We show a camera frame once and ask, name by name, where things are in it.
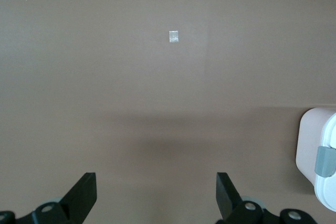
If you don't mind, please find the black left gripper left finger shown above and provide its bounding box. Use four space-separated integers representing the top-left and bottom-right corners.
0 172 98 224

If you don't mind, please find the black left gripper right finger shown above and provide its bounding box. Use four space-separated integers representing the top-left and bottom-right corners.
216 172 319 224

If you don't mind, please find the pink plastic box base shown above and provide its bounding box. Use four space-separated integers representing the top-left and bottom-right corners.
295 107 336 195

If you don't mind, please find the grey lid latch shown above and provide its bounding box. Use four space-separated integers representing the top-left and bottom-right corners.
313 145 336 178

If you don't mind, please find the small square tape patch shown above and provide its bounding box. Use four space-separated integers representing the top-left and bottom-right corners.
168 30 180 44

